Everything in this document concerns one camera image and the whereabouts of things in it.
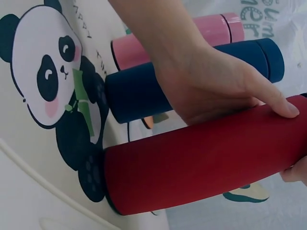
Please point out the person's left hand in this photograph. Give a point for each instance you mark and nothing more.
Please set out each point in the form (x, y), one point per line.
(196, 79)

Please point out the person's right hand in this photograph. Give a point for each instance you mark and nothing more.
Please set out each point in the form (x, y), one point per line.
(296, 171)

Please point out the person's right fingers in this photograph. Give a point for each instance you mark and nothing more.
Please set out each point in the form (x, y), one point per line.
(296, 171)

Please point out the red cylindrical bottle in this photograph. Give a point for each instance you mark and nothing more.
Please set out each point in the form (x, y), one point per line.
(192, 165)

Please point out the person's left forearm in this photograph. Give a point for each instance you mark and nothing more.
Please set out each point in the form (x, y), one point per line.
(151, 12)

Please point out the dark blue cylindrical bottle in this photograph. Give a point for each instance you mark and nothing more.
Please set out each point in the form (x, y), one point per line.
(134, 93)

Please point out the pink cylindrical bottle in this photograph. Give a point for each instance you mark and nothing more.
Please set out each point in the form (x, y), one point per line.
(129, 52)

